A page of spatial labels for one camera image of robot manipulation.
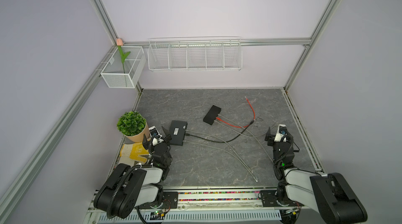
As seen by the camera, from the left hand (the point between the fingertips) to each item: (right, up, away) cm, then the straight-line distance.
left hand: (155, 131), depth 84 cm
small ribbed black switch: (+32, +8, +22) cm, 39 cm away
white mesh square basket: (-21, +31, -4) cm, 37 cm away
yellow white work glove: (-17, -14, +5) cm, 22 cm away
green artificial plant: (-12, +5, -1) cm, 13 cm away
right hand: (+68, 0, 0) cm, 68 cm away
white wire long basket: (+20, +47, +15) cm, 53 cm away
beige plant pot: (-9, -3, 0) cm, 10 cm away
